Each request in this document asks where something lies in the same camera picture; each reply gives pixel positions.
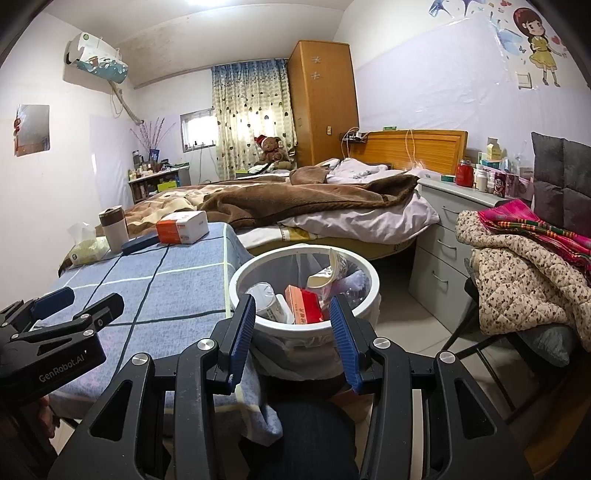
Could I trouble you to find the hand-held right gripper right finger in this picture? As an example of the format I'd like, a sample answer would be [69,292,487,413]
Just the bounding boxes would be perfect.
[329,294,534,480]

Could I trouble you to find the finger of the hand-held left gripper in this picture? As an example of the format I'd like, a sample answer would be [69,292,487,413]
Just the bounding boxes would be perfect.
[7,293,125,354]
[0,286,75,335]

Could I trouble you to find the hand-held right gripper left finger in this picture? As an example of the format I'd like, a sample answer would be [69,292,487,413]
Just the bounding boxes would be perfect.
[48,294,256,480]

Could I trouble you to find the white can blue label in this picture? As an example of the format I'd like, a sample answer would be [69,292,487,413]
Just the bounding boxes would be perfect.
[245,281,295,325]

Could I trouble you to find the white round waste bin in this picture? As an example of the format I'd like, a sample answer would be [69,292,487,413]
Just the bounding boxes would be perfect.
[229,244,380,381]

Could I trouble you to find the red cardboard box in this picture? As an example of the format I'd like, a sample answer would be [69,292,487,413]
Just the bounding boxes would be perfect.
[284,285,324,326]

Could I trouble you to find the yellow tissue pack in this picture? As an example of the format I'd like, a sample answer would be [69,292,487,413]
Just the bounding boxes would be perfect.
[68,222,110,267]

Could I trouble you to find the blue checked tablecloth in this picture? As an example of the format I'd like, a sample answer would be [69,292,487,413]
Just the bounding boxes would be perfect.
[32,222,283,439]

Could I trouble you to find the brown white tumbler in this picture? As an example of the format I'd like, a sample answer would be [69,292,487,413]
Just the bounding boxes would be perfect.
[99,205,130,254]

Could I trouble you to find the clear bin liner bag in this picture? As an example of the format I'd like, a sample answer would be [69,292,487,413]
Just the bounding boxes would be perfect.
[240,249,375,324]

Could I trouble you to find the orange white box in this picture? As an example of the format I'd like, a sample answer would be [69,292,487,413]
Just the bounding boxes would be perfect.
[156,211,209,244]

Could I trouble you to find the pale pink duvet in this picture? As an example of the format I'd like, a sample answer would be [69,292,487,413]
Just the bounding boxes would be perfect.
[279,158,440,245]

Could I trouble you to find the black chair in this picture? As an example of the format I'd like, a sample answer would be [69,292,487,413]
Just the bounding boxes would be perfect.
[438,258,591,462]

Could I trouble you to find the beige blanket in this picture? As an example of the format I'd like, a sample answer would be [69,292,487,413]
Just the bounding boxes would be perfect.
[96,182,296,238]

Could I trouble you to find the cluttered desk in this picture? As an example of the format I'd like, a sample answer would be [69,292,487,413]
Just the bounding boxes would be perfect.
[128,159,191,204]

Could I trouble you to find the grey nightstand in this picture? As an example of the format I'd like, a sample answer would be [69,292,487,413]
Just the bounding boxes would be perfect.
[409,178,532,334]

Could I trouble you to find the brown blanket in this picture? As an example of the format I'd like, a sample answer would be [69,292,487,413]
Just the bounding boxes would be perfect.
[203,165,420,230]

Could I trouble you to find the floral quilted jacket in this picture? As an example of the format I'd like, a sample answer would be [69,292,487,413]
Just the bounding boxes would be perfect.
[456,210,591,340]

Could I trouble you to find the dried branches in vase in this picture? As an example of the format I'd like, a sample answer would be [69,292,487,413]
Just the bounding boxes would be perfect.
[130,117,178,162]

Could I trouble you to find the brown teddy bear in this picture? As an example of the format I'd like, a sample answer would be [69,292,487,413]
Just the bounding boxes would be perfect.
[255,135,293,171]

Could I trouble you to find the window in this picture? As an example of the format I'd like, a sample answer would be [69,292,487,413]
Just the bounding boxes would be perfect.
[180,110,218,151]

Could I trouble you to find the air conditioner pipe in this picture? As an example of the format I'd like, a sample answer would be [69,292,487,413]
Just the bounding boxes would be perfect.
[108,79,147,126]

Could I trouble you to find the red jar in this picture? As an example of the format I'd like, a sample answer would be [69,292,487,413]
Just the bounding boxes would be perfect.
[455,159,475,188]

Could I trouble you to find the wooden headboard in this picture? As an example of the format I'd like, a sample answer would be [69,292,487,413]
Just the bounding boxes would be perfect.
[347,130,468,178]

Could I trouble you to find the colourful plaid cloth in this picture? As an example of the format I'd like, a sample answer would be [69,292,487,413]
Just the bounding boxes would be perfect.
[478,199,591,274]

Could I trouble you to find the patterned curtain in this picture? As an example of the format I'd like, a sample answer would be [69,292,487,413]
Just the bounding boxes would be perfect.
[211,59,297,182]

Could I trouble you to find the pink cartoon box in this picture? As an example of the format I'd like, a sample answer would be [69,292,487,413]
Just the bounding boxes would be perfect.
[489,168,531,200]

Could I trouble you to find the green white carton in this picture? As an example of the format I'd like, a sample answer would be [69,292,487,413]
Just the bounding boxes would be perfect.
[478,137,502,169]

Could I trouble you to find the wooden wardrobe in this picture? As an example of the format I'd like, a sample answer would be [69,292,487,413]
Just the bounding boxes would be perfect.
[287,41,360,168]

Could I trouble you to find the black cushion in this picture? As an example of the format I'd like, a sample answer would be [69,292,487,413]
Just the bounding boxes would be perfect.
[531,132,591,214]

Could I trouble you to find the wall mirror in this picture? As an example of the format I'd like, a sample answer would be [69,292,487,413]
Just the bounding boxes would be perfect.
[14,104,51,158]

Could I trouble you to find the charging cable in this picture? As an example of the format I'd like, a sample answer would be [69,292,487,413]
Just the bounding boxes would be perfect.
[404,129,423,171]

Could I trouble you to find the wall air conditioner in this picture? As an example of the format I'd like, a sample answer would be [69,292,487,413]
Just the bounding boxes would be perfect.
[65,31,130,84]

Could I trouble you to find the blue bird wall decal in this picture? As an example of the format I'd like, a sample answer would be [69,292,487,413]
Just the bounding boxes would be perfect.
[428,0,486,23]

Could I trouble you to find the cartoon girl wall decal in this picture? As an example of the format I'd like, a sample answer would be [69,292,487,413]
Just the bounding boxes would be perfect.
[489,7,568,88]

